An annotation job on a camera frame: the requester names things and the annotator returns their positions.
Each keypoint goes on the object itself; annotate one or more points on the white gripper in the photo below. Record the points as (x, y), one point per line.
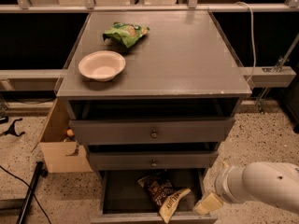
(222, 183)

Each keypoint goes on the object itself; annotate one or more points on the brown chip bag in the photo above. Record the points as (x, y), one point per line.
(165, 195)

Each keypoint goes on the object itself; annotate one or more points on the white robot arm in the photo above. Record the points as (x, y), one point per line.
(273, 183)

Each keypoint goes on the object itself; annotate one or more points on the grey bottom drawer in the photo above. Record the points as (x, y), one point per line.
(123, 200)

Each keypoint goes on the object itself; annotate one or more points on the grey drawer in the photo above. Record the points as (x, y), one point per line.
(152, 160)
(123, 200)
(150, 131)

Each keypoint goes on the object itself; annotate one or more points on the grey drawer cabinet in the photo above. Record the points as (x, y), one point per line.
(181, 69)

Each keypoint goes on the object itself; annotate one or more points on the grey middle drawer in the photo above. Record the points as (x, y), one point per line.
(152, 160)

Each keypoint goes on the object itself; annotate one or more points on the grey top drawer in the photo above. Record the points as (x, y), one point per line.
(150, 131)

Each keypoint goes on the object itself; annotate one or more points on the green chip bag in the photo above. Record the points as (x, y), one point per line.
(126, 33)

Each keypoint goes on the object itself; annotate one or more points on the cardboard box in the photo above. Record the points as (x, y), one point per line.
(60, 153)

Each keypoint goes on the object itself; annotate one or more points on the orange ball in box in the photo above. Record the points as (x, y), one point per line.
(70, 132)

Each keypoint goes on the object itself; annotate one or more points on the black pole on floor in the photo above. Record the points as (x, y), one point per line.
(30, 193)

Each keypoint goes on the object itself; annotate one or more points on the white paper bowl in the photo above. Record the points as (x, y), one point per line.
(102, 65)

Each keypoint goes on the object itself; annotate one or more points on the black clamp on floor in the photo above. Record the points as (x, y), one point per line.
(12, 130)

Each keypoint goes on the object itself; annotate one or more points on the metal rail frame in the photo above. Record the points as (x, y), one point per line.
(146, 7)

